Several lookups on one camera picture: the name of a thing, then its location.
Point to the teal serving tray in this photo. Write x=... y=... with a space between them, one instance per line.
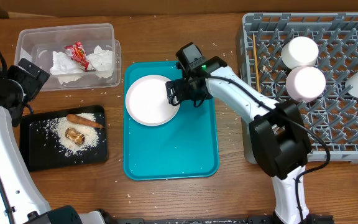
x=185 y=147

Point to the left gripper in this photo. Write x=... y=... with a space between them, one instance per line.
x=33 y=84

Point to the grey dishwasher rack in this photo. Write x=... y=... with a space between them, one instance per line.
x=333 y=116

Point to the black tray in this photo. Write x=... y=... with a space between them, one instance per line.
x=38 y=152

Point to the silver foil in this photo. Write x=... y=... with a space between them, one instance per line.
x=101 y=62

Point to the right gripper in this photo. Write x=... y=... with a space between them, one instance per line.
x=180 y=94

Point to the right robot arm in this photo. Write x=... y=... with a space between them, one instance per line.
x=279 y=141

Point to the pile of white rice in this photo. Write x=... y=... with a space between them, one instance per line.
x=56 y=128

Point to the brown fried stick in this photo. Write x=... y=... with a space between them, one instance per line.
x=83 y=121

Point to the large white plate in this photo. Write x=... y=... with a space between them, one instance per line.
x=147 y=103

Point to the white napkin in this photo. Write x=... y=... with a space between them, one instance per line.
x=64 y=68

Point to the red snack wrapper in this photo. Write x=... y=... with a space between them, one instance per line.
x=77 y=53

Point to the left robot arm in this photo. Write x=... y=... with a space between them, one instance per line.
x=20 y=199

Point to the pale green bowl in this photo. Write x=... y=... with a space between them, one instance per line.
x=300 y=51

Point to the golden fried food piece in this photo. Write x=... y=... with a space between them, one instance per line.
x=75 y=136

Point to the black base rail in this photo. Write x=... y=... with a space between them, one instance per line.
x=260 y=219

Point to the wooden chopstick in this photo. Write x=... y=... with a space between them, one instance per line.
x=256 y=64

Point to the clear plastic bin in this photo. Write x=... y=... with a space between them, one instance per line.
x=38 y=46

